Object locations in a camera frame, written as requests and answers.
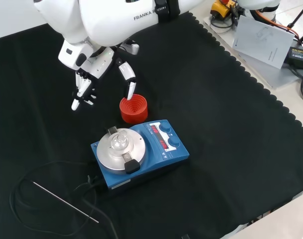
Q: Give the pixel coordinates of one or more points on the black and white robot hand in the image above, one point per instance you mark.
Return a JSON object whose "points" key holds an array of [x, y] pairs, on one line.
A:
{"points": [[96, 64]]}

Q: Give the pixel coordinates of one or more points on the white paper booklet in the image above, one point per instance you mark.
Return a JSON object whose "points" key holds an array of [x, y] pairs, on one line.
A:
{"points": [[263, 42]]}

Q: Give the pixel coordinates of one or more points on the black power adapter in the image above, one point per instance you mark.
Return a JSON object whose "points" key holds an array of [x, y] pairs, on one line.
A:
{"points": [[299, 56]]}

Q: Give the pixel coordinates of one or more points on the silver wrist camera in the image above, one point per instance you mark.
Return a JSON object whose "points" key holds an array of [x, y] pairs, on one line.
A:
{"points": [[132, 47]]}

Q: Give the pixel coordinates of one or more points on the pale grey board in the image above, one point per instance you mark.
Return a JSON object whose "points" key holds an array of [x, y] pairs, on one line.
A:
{"points": [[265, 74]]}

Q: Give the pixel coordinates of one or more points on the black cloth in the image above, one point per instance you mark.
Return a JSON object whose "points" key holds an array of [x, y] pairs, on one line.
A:
{"points": [[228, 137]]}

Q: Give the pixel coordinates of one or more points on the grey tape piece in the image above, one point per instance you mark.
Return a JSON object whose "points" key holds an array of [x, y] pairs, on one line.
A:
{"points": [[185, 236]]}

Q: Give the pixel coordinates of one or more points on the heater with blue base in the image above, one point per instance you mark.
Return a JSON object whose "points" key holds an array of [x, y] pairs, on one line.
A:
{"points": [[166, 154]]}

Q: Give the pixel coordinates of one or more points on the thin metal probe rod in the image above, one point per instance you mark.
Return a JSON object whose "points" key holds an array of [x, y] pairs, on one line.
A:
{"points": [[66, 203]]}

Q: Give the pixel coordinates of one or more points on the clear round-bottom glass flask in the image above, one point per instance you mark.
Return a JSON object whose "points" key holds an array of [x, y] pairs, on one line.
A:
{"points": [[119, 143]]}

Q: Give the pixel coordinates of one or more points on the black tripod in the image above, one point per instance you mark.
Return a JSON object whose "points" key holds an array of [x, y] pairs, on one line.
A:
{"points": [[299, 13]]}

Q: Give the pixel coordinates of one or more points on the yellow stop button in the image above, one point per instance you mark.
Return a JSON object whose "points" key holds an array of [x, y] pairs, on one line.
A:
{"points": [[221, 10]]}

